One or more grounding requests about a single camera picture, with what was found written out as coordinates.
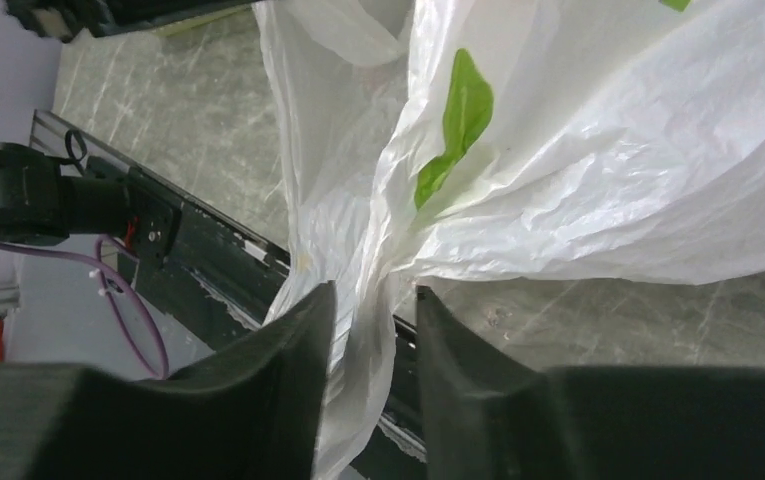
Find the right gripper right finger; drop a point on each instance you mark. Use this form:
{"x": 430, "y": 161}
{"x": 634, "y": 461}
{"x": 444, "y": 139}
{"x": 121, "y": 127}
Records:
{"x": 486, "y": 416}

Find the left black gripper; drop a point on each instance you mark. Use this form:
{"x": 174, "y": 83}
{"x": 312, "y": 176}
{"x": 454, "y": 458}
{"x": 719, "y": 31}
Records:
{"x": 64, "y": 20}

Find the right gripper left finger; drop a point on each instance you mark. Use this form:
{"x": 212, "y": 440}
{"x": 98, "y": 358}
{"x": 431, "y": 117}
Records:
{"x": 250, "y": 411}

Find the white plastic bag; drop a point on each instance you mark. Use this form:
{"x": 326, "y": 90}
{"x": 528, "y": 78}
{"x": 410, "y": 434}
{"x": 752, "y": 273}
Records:
{"x": 585, "y": 179}

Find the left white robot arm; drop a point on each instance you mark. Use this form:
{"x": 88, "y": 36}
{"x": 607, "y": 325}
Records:
{"x": 45, "y": 199}

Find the aluminium frame rail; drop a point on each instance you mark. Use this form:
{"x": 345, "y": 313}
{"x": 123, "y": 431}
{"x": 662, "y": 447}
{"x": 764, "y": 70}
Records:
{"x": 54, "y": 136}

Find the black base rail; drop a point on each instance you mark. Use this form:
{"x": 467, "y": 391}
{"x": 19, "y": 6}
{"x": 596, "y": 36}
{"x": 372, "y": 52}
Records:
{"x": 219, "y": 278}

